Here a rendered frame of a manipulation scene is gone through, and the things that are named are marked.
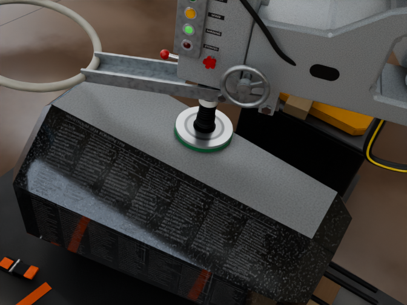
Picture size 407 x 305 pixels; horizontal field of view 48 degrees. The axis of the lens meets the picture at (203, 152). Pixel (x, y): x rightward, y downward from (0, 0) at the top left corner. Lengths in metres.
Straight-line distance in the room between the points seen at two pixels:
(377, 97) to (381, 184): 1.64
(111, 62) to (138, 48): 1.82
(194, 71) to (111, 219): 0.62
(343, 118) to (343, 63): 0.75
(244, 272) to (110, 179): 0.57
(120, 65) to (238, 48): 0.54
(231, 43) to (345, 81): 0.34
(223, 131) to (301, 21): 0.56
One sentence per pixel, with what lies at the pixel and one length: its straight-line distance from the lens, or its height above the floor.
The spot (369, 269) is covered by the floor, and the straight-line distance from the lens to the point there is 2.61.
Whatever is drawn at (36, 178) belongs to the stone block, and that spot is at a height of 0.65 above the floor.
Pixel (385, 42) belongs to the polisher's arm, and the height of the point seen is 1.43.
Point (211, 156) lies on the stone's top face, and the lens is 1.64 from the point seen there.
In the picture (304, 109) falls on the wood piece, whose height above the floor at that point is 0.83.
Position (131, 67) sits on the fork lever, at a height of 1.01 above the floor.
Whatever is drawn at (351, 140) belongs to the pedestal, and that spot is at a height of 0.74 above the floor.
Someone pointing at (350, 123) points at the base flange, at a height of 0.78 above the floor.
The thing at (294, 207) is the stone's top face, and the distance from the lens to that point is 1.57.
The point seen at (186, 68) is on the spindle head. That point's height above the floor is 1.19.
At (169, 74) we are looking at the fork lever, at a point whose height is 1.03.
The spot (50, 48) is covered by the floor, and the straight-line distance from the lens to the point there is 3.56.
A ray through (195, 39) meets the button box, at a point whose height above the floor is 1.31.
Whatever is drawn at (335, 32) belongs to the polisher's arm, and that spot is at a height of 1.42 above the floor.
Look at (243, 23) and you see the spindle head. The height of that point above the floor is 1.39.
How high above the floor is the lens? 2.05
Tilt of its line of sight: 47 degrees down
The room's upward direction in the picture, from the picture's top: 10 degrees clockwise
